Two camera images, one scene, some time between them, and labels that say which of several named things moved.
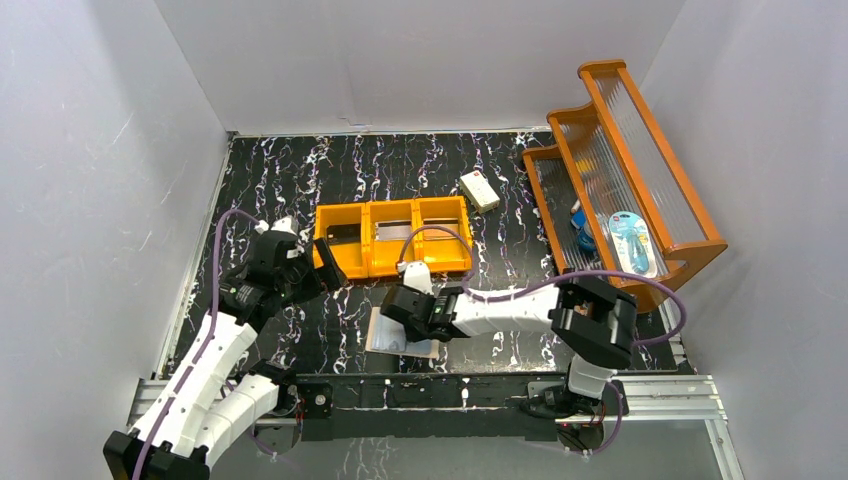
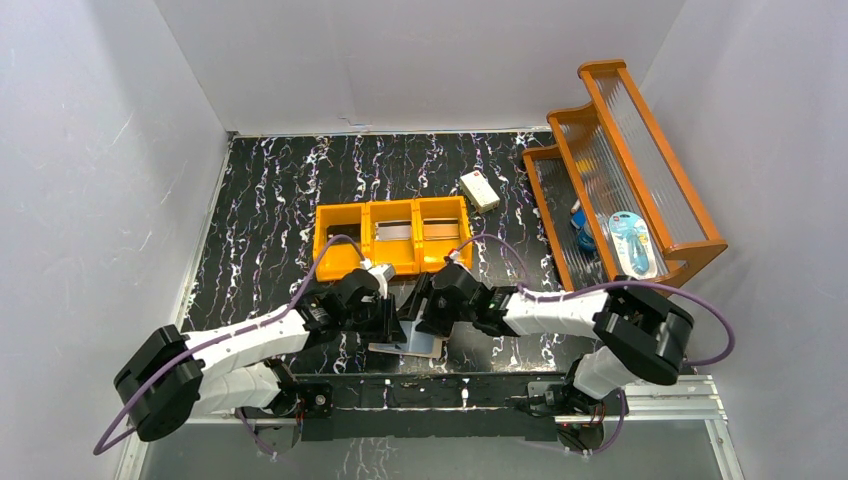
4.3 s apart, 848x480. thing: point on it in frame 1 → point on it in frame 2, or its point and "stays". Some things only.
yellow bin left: x=344 y=226 stays
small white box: x=478 y=192 stays
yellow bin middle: x=388 y=225 stays
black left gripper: x=317 y=266 → x=383 y=318
